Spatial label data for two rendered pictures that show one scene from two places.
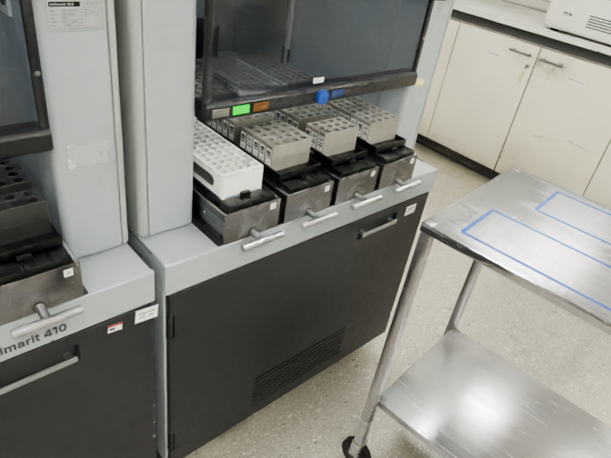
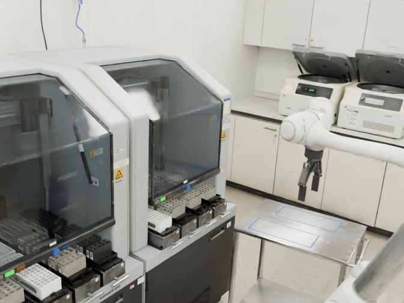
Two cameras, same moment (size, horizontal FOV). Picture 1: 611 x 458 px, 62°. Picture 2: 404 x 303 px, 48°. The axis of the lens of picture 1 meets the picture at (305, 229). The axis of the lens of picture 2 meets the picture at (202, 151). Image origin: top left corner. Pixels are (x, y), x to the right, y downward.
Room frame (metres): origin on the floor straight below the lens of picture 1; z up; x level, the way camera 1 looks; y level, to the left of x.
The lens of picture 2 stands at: (-1.25, 0.26, 1.99)
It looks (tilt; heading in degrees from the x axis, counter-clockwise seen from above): 19 degrees down; 352
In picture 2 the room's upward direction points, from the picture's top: 3 degrees clockwise
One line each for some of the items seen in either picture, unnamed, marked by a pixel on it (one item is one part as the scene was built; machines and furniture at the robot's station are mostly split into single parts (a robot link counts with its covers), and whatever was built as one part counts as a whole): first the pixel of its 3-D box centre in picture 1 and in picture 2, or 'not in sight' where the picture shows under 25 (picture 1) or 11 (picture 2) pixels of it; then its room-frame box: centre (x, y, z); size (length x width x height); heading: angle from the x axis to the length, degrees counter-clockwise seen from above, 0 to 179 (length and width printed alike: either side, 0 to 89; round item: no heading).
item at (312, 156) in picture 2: not in sight; (312, 159); (0.47, -0.45, 1.36); 0.08 x 0.07 x 0.09; 137
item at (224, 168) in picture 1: (202, 154); (145, 217); (0.97, 0.24, 0.83); 0.30 x 0.10 x 0.06; 47
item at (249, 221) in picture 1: (170, 152); (127, 218); (1.06, 0.34, 0.78); 0.73 x 0.14 x 0.09; 47
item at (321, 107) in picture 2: not in sight; (317, 116); (0.46, -0.44, 1.54); 0.13 x 0.11 x 0.16; 131
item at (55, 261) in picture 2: not in sight; (64, 260); (0.54, 0.60, 0.85); 0.12 x 0.02 x 0.06; 137
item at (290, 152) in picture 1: (288, 153); (177, 210); (1.01, 0.06, 0.85); 0.12 x 0.02 x 0.06; 138
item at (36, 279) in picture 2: not in sight; (29, 276); (0.45, 0.72, 0.83); 0.30 x 0.10 x 0.06; 47
